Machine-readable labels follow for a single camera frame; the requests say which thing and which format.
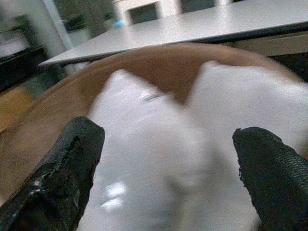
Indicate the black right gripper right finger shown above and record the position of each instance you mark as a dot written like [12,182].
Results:
[274,173]

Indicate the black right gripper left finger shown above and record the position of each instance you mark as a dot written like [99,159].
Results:
[57,178]

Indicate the white pillow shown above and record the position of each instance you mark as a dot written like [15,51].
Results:
[168,149]

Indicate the black shelf unit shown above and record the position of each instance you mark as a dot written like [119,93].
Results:
[19,57]

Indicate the white pillar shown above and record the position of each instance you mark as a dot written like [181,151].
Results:
[57,31]

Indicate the white table with dark edge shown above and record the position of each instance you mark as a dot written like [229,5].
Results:
[192,29]

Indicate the small blue object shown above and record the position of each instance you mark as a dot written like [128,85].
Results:
[118,23]

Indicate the white cabinet with dark openings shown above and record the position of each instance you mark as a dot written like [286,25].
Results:
[154,9]

